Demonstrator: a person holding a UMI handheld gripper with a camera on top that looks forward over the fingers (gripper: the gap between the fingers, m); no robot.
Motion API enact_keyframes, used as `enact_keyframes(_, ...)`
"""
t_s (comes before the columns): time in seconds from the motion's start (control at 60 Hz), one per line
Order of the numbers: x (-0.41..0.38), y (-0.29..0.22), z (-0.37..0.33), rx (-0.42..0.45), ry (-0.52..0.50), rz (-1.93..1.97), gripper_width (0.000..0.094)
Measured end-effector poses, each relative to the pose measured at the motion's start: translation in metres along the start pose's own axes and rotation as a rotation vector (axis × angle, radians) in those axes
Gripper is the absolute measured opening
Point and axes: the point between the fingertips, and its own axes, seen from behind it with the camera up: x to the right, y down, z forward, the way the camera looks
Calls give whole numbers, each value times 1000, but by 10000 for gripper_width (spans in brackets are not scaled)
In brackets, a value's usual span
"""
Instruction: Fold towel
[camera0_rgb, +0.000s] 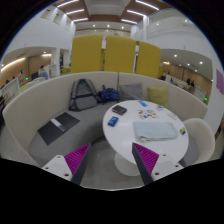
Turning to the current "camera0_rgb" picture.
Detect white table pedestal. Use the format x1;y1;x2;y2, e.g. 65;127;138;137
114;151;141;177

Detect white round-backed chair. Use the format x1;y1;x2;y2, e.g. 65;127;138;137
181;117;216;166

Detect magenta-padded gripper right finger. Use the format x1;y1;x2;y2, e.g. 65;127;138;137
131;142;184;186

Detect light blue towel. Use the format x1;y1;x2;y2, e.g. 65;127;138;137
133;121;179;143

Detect dark brown wallet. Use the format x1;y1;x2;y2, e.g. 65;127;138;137
111;104;128;116

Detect pink wall poster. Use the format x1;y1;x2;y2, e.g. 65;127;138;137
215;68;224;96

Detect grey cushion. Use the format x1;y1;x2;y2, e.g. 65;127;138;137
118;82;144;102

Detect yellow-green cushion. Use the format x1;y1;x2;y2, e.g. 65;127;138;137
147;86;169;109

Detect black laptop sleeve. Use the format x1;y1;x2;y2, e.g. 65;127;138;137
37;111;81;146

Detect white flat box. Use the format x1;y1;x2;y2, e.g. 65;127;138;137
166;111;178;121

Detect grey backpack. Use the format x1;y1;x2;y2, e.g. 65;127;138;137
68;78;99;112

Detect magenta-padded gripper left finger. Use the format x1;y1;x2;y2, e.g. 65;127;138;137
41;143;92;186

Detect colourful sticker sheet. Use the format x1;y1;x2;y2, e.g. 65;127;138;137
137;109;159;120

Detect curved beige sofa bench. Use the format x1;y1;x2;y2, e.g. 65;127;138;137
2;70;209;168

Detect yellow upholstered panel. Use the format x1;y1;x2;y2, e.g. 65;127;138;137
70;34;104;74
103;35;137;74
135;40;162;79

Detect dark blue dotted bag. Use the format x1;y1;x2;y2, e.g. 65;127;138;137
97;87;120;104

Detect blue rectangular box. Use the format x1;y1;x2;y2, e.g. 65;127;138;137
107;116;120;128

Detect person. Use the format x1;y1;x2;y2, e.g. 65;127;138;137
37;65;49;80

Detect ceiling strip lights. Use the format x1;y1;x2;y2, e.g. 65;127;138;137
56;0;161;26

